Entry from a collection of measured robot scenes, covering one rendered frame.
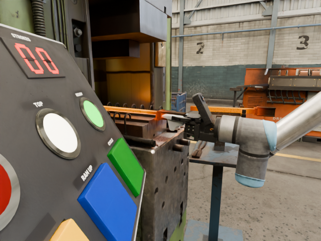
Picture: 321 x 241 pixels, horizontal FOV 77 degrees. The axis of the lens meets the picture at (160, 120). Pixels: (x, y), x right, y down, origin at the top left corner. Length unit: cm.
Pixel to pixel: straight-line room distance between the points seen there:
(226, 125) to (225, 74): 765
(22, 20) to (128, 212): 46
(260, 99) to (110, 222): 403
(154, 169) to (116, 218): 44
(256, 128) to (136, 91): 64
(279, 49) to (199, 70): 278
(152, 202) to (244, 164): 32
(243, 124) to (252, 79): 352
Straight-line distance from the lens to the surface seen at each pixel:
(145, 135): 70
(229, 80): 827
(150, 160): 66
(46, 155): 20
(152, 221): 77
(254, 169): 70
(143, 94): 106
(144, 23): 69
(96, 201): 21
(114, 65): 116
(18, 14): 57
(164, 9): 86
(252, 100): 419
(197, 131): 70
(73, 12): 67
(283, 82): 403
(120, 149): 32
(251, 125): 67
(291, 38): 833
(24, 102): 22
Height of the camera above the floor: 115
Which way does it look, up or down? 13 degrees down
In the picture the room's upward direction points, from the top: straight up
